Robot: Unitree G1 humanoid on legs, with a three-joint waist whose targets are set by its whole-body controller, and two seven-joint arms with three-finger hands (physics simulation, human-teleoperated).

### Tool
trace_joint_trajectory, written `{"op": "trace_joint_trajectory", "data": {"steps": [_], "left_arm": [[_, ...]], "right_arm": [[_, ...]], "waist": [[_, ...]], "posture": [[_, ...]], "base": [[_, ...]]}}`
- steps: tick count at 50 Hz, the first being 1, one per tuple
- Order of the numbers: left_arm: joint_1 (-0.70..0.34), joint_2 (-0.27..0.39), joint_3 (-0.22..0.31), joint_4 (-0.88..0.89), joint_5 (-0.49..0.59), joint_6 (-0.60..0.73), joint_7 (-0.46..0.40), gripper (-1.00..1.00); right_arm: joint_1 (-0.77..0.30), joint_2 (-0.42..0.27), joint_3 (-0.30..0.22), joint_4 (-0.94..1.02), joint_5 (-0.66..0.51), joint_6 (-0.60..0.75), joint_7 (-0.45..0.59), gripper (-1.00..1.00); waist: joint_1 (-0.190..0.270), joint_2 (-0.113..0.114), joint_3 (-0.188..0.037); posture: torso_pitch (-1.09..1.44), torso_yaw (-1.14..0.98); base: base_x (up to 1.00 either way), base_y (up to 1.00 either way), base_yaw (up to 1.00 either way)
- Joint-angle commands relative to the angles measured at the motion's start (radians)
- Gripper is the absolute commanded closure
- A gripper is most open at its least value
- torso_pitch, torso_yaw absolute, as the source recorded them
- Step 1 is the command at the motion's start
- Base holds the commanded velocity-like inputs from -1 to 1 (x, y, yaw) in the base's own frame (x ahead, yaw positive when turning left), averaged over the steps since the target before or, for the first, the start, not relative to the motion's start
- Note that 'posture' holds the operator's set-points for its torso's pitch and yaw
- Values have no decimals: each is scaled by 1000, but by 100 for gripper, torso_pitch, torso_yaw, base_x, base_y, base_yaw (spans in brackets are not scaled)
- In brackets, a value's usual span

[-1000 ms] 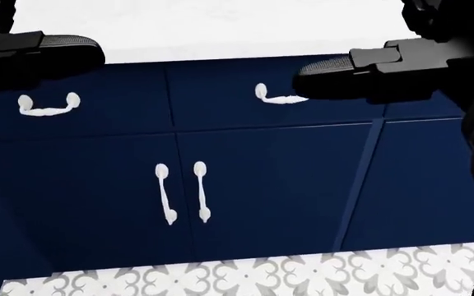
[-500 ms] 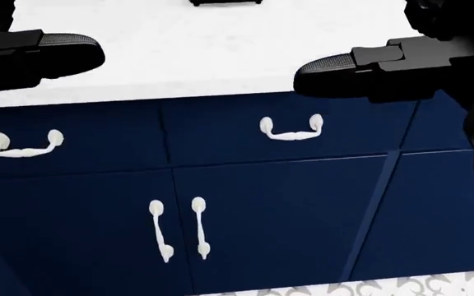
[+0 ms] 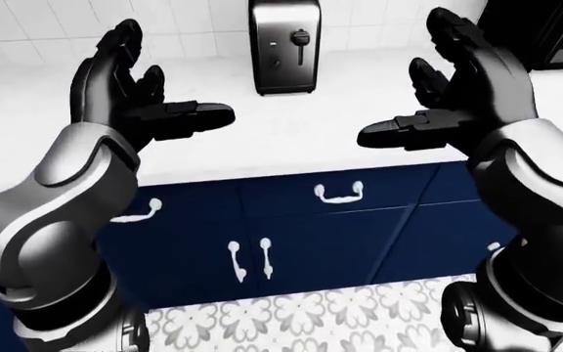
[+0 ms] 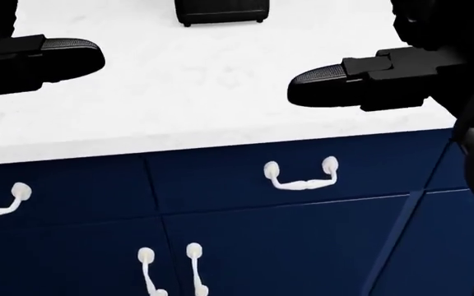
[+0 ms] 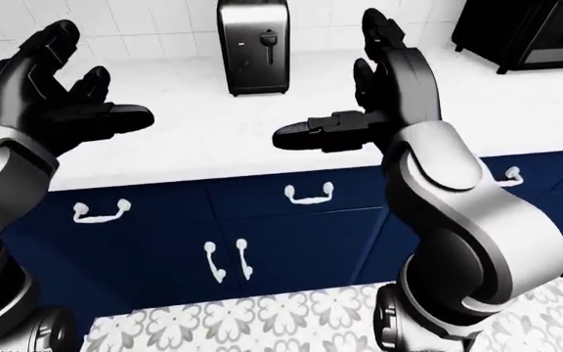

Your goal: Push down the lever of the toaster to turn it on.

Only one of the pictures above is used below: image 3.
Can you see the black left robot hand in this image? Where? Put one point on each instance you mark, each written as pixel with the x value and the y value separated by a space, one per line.
pixel 97 96

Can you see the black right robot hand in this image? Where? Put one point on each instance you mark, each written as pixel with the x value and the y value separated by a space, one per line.
pixel 494 86

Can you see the silver black toaster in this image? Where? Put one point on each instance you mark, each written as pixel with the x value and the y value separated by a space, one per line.
pixel 281 47

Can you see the black toaster lever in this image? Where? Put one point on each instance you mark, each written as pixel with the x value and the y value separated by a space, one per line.
pixel 299 38

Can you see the black microwave oven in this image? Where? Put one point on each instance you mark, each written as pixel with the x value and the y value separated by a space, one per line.
pixel 545 33

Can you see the navy blue cabinet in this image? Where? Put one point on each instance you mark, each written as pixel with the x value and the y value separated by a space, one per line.
pixel 291 227

